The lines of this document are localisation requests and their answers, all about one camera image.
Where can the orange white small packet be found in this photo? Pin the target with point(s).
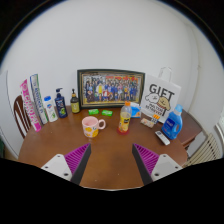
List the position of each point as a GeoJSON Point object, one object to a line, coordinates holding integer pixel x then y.
{"type": "Point", "coordinates": [155, 118]}

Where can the dark blue pump bottle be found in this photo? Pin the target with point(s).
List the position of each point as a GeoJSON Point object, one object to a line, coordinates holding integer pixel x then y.
{"type": "Point", "coordinates": [61, 106]}

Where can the beige snack packet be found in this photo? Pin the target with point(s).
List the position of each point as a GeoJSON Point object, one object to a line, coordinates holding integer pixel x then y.
{"type": "Point", "coordinates": [146, 122]}

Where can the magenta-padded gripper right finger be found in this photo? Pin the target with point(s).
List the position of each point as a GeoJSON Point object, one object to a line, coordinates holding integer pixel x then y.
{"type": "Point", "coordinates": [165, 165]}

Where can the white green shuttlecock tube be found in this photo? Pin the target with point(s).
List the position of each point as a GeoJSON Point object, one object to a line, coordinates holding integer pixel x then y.
{"type": "Point", "coordinates": [38, 98]}

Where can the white radiator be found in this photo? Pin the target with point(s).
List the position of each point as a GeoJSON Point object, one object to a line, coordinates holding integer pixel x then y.
{"type": "Point", "coordinates": [203, 153]}

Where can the blue detergent bottle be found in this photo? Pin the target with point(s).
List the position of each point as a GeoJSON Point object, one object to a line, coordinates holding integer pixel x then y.
{"type": "Point", "coordinates": [171, 125]}

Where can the white printed gift bag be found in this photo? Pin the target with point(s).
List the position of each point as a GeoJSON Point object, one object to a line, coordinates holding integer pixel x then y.
{"type": "Point", "coordinates": [161, 98]}

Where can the small green box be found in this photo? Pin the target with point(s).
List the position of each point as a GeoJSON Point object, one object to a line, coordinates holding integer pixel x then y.
{"type": "Point", "coordinates": [107, 112]}
{"type": "Point", "coordinates": [93, 111]}

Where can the brown wooden side table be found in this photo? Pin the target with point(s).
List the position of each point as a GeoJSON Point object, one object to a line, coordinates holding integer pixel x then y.
{"type": "Point", "coordinates": [191, 128]}

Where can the dark wooden chair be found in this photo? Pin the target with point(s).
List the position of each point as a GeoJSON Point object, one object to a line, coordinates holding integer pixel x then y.
{"type": "Point", "coordinates": [20, 115]}

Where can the blue tissue pack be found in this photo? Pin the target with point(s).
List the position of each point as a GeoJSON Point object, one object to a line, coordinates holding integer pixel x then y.
{"type": "Point", "coordinates": [136, 111]}

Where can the pink shuttlecock tube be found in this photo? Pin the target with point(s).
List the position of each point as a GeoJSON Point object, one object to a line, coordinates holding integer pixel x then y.
{"type": "Point", "coordinates": [30, 106]}

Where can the white remote control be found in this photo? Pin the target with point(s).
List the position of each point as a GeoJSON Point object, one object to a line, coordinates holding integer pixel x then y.
{"type": "Point", "coordinates": [162, 137]}

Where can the brown pump bottle yellow label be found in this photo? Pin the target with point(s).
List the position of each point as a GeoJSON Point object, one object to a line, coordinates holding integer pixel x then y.
{"type": "Point", "coordinates": [75, 105]}

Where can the white bottle with blue cap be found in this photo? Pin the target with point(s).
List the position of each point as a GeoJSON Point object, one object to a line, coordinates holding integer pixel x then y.
{"type": "Point", "coordinates": [50, 111]}

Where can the framed group photo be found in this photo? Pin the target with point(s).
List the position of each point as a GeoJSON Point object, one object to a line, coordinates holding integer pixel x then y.
{"type": "Point", "coordinates": [111, 88]}

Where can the pink mug with yellow spots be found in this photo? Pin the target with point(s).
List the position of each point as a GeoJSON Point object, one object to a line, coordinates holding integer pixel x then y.
{"type": "Point", "coordinates": [90, 128]}

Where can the orange juice bottle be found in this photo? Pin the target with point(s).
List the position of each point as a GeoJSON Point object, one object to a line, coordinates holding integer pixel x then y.
{"type": "Point", "coordinates": [125, 121]}

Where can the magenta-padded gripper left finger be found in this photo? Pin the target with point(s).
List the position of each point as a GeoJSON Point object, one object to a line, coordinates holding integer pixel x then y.
{"type": "Point", "coordinates": [58, 165]}

